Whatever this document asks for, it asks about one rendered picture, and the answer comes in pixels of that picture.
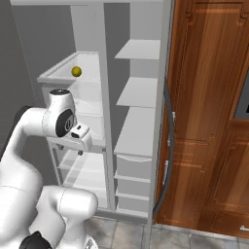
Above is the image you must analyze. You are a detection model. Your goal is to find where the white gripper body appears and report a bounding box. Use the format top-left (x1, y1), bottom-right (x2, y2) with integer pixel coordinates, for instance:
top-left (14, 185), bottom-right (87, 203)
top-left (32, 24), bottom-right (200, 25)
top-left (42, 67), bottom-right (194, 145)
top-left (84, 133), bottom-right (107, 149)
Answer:
top-left (46, 129), bottom-right (93, 152)

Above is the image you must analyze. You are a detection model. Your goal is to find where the large white fridge shelf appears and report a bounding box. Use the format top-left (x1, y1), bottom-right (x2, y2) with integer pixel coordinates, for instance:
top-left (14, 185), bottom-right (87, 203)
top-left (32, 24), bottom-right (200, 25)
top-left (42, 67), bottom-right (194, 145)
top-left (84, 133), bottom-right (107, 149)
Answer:
top-left (113, 106), bottom-right (157, 159)

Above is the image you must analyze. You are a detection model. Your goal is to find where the white fridge drawer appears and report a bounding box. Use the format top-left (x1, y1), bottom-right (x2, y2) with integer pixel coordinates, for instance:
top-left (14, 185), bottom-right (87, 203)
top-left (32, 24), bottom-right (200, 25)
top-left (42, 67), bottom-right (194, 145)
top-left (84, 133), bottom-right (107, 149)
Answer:
top-left (115, 154), bottom-right (154, 180)

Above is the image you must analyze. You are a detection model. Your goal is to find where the yellow lemon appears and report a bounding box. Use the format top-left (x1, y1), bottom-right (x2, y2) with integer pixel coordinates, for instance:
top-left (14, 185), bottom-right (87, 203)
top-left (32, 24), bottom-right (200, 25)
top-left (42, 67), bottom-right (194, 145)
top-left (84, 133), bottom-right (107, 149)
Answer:
top-left (71, 65), bottom-right (83, 78)

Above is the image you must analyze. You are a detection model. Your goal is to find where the clear glass fridge shelf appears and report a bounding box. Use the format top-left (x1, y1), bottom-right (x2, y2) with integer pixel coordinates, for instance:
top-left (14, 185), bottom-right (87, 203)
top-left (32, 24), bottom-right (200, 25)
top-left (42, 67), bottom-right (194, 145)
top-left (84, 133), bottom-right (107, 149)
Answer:
top-left (36, 51), bottom-right (104, 86)

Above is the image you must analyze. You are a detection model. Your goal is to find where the grey fridge door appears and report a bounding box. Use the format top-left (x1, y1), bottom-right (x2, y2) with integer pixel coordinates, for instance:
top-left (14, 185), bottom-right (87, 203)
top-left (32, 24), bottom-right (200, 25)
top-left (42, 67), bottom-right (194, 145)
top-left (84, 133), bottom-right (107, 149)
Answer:
top-left (142, 0), bottom-right (176, 249)

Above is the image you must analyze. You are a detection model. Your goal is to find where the small white fridge shelf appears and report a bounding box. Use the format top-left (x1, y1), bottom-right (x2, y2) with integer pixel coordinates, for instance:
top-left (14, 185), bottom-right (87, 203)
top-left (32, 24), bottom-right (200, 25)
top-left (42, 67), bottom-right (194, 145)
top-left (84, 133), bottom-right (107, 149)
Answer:
top-left (114, 39), bottom-right (161, 61)

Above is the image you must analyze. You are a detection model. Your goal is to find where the white open fridge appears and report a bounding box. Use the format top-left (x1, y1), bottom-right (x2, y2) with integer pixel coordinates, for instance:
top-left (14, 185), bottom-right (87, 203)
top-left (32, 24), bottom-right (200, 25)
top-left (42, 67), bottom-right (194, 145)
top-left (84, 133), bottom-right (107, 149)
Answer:
top-left (9, 0), bottom-right (173, 228)

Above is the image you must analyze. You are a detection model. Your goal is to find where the low wooden cupboard door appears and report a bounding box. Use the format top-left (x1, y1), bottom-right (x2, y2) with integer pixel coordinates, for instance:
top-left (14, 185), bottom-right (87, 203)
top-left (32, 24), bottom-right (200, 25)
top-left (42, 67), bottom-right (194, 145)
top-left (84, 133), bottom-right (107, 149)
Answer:
top-left (155, 137), bottom-right (218, 230)

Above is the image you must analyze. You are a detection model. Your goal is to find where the tall wooden cupboard door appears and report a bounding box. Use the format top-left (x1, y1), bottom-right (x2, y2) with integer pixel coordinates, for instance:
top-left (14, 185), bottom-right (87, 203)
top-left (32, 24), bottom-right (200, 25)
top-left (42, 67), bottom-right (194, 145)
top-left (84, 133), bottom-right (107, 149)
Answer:
top-left (166, 0), bottom-right (249, 144)

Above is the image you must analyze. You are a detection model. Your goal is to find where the wide wooden cupboard door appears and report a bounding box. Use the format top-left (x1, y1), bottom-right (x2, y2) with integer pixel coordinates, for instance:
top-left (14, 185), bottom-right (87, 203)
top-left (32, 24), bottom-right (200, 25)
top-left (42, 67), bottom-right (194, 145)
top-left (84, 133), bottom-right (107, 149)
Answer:
top-left (197, 119), bottom-right (249, 240)

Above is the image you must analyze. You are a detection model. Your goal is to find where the dark built-in oven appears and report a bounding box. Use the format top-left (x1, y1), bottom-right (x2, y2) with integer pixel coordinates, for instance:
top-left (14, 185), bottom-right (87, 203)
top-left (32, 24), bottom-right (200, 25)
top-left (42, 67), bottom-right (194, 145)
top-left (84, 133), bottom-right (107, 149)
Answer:
top-left (233, 69), bottom-right (249, 122)

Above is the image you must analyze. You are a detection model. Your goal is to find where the dark grey fridge door handle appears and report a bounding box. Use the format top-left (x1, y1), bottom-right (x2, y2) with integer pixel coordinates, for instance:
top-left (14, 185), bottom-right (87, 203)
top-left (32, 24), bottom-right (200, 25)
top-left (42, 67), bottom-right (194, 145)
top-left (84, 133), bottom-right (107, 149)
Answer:
top-left (152, 76), bottom-right (176, 219)

